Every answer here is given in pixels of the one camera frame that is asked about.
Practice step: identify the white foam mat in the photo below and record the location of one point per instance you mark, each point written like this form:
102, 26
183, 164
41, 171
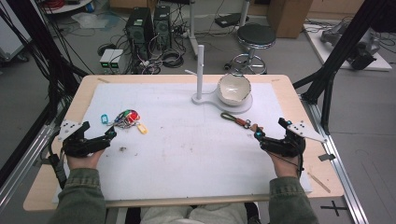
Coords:
186, 155

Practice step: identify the round white table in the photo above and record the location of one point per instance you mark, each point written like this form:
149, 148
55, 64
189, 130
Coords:
65, 6

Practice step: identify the clear plastic bag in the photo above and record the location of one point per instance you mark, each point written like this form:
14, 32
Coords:
90, 20

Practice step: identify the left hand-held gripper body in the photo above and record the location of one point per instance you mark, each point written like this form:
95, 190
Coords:
77, 146

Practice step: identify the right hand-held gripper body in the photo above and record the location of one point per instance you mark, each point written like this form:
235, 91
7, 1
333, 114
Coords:
286, 144

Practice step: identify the person's right hand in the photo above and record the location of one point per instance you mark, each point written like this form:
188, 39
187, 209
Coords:
285, 166

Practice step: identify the black frame strut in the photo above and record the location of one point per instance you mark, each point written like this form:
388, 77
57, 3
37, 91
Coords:
342, 49

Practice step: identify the person's light trousers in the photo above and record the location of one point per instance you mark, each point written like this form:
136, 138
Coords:
193, 214

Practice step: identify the thin wooden stick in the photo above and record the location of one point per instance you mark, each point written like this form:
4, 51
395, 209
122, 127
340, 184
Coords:
319, 182

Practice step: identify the black round stool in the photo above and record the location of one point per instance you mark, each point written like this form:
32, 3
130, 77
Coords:
256, 35

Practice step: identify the person's left hand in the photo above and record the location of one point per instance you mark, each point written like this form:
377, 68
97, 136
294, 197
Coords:
84, 160

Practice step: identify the white platform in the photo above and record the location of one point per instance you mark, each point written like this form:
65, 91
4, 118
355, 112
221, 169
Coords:
320, 49

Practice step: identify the brown cardboard box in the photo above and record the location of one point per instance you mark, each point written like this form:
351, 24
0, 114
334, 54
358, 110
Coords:
289, 17

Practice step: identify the large black computer tower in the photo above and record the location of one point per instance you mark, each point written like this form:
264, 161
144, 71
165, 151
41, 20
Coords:
139, 28

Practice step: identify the white ceramic bowl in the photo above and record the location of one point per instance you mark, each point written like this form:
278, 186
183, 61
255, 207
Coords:
234, 88

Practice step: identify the white power supply box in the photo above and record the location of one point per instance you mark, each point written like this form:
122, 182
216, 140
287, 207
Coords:
117, 59
106, 58

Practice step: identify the grey robot part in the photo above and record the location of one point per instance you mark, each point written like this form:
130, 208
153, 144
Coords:
364, 46

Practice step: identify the small black computer tower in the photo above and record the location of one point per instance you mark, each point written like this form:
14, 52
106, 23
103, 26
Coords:
162, 25

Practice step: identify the flat black device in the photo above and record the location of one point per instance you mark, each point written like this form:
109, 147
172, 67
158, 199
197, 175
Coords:
230, 20

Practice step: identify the white table leg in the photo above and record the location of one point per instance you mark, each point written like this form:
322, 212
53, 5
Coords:
192, 25

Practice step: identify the aluminium rail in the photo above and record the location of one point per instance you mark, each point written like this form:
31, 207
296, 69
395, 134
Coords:
339, 168
25, 161

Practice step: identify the white key stand with post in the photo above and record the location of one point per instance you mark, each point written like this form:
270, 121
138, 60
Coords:
200, 71

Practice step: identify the black tape piece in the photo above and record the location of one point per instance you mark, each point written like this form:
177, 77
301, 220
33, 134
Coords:
327, 157

